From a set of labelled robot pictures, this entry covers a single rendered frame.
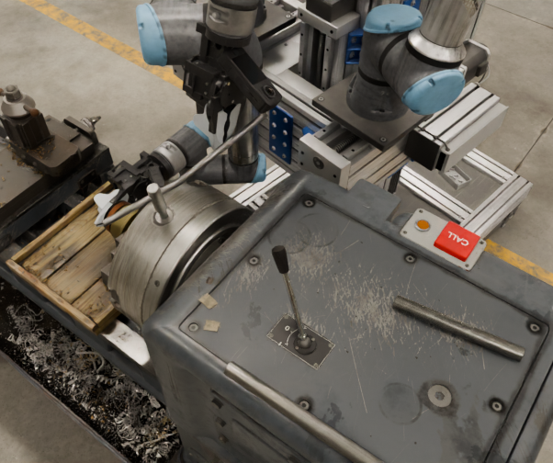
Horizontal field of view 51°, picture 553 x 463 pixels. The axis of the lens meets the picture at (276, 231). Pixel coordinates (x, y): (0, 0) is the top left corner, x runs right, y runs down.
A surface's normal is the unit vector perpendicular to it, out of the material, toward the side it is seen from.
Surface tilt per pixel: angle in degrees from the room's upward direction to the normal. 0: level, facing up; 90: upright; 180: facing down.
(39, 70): 0
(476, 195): 0
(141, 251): 36
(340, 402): 0
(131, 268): 49
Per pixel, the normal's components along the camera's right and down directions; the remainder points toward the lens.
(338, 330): 0.02, -0.62
